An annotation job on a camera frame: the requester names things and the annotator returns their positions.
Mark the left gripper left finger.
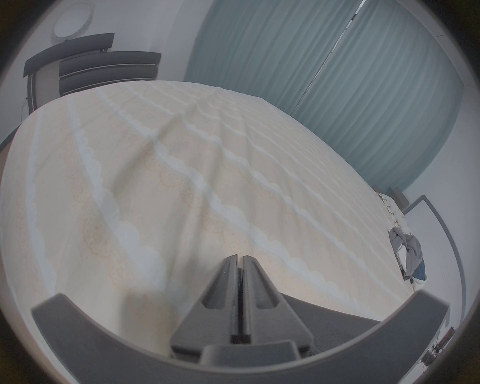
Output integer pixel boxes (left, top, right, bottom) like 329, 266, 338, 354
170, 254, 239, 353

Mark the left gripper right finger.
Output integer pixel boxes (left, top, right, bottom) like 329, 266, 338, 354
242, 255, 313, 352

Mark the bed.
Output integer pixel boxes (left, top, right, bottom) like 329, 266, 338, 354
0, 80, 465, 357

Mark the pile of clothes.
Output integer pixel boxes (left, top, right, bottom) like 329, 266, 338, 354
388, 227, 428, 282

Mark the white printed pillow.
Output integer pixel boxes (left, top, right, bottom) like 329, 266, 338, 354
375, 191, 410, 235

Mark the grey bedside table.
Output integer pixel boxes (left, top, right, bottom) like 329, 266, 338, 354
387, 186, 410, 211

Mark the blue-green curtain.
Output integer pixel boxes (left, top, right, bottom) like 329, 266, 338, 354
292, 0, 466, 196
184, 0, 366, 115

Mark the black chest of drawers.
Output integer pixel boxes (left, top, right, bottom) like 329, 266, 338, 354
58, 51, 162, 98

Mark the black dressing table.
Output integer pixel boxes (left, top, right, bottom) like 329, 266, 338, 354
23, 33, 116, 113

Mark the round white mirror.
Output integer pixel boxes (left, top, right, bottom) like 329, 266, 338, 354
52, 0, 94, 39

